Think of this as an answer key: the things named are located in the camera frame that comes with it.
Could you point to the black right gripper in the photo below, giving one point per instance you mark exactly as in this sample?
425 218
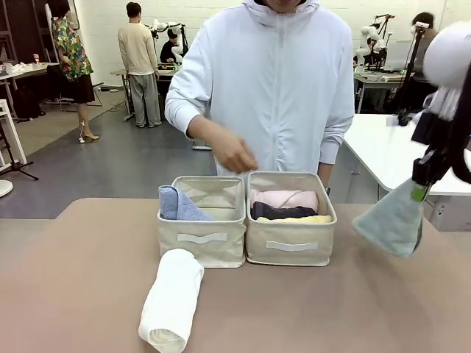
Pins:
434 158

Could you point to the teal towel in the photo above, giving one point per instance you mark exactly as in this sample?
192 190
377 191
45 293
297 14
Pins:
393 224

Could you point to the yellow towel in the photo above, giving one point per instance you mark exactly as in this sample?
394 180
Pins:
294 219

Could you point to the pink towel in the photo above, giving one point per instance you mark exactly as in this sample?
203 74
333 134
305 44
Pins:
283 198

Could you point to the dark grey towel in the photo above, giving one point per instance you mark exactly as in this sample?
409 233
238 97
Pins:
283 212

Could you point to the blue towel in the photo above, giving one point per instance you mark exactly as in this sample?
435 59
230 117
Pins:
180 207

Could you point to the person's left sleeved forearm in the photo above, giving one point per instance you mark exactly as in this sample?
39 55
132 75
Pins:
333 139

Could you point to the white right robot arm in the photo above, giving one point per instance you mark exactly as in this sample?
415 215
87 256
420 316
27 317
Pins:
447 55

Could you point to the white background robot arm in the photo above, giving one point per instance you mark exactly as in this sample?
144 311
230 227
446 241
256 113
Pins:
162 25
368 33

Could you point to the person's right sleeved forearm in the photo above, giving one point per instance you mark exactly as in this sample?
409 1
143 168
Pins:
185 110

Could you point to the person's left hand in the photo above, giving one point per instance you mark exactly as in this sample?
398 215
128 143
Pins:
323 176

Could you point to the person's right hand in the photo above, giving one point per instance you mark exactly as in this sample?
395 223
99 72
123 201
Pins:
232 154

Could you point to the white side table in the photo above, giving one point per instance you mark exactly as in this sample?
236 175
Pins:
375 147

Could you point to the grey-legged work table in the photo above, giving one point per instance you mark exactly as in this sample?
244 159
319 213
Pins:
375 79

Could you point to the black tripod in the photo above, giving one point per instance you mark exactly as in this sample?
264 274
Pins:
412 70

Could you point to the beige fabric basket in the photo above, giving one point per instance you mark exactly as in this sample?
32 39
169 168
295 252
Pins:
290 242
202 242

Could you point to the person in grey top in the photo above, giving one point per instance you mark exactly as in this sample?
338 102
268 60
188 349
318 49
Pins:
425 40

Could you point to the person in white hoodie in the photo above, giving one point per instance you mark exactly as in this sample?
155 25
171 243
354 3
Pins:
279 92

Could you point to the white rolled towel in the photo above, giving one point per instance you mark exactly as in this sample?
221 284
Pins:
169 298

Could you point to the seated person in black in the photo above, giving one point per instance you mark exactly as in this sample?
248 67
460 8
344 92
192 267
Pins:
170 51

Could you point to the person in cream sweater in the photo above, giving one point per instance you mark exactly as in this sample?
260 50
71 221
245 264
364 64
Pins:
138 55

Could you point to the person in floral dress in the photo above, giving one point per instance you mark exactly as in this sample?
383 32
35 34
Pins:
71 55

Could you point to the black floor stand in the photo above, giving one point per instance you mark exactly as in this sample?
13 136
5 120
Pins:
16 167

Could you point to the white round base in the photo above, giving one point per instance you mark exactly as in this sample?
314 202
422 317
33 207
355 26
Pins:
5 188

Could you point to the grey desk with clutter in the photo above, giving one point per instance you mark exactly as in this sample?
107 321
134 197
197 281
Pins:
22 71

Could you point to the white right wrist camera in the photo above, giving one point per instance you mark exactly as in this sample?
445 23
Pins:
403 119

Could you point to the white frame shelf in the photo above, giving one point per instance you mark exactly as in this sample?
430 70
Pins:
11 125

